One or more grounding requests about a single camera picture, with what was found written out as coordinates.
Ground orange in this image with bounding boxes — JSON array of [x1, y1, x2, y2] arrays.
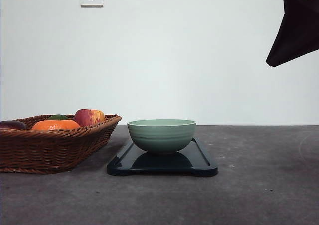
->
[[31, 120, 80, 130]]

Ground light green bowl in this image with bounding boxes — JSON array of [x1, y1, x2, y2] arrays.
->
[[127, 119, 196, 153]]

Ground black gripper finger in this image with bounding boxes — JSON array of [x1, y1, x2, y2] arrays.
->
[[266, 0, 319, 67]]

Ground brown wicker basket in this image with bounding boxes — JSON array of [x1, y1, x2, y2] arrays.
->
[[0, 114, 122, 174]]

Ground dark red plum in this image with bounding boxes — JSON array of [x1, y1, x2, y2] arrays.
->
[[0, 120, 26, 130]]

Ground green avocado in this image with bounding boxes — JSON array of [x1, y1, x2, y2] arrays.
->
[[48, 114, 69, 120]]

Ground dark teal rectangular tray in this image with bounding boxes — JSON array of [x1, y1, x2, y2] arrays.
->
[[107, 138, 218, 177]]

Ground red yellow apple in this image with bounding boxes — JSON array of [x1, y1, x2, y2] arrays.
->
[[75, 109, 106, 126]]

